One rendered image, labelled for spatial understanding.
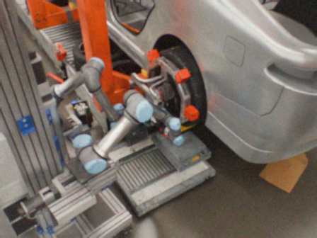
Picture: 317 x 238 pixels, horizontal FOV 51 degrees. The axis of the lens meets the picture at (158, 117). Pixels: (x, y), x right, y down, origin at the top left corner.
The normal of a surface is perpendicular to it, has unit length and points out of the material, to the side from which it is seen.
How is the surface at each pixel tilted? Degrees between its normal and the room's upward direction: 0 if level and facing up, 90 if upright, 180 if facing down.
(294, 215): 0
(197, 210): 0
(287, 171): 1
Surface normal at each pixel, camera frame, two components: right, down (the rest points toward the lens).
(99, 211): 0.00, -0.76
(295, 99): -0.13, 0.63
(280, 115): -0.35, 0.61
